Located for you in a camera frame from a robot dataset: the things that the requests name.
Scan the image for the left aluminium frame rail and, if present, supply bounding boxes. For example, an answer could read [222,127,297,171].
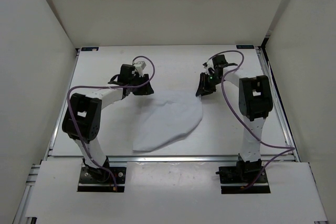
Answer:
[42,48,81,161]

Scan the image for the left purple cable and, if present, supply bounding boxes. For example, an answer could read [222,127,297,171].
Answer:
[67,55,156,192]

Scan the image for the white skirt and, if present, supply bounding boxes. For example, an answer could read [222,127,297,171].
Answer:
[132,90,203,153]

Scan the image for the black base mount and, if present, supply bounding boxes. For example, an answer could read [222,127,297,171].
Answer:
[216,166,271,195]
[77,164,127,193]

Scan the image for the right aluminium frame rail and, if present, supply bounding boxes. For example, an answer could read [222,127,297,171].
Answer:
[258,46,301,162]

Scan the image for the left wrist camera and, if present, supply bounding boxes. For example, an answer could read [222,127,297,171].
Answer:
[132,61,146,76]

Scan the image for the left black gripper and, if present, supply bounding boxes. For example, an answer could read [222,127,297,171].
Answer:
[128,73,154,95]

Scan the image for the blue corner label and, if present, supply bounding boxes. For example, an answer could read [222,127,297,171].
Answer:
[81,47,99,51]
[236,45,255,50]

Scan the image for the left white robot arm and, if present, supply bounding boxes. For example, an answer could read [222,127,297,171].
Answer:
[62,61,154,182]

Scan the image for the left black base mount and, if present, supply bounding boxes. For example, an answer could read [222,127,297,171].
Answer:
[77,164,127,193]

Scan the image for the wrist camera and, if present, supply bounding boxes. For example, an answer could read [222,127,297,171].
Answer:
[203,62,214,76]
[132,61,146,76]

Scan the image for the front aluminium rail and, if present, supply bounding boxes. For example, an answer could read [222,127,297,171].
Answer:
[76,154,292,164]

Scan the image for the right blue corner label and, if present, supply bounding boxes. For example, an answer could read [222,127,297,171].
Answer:
[236,45,255,50]

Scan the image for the aluminium frame rail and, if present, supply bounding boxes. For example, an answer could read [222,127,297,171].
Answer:
[42,48,81,161]
[258,46,301,162]

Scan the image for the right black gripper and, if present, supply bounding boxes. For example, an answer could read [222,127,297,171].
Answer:
[195,72,224,97]

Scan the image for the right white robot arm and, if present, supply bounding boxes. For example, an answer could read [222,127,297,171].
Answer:
[195,51,273,182]

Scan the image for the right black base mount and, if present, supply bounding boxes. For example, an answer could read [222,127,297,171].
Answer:
[216,166,271,195]

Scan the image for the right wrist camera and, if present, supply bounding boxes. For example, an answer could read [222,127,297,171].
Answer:
[203,62,214,76]

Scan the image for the left blue corner label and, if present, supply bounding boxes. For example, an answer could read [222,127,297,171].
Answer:
[81,47,99,51]

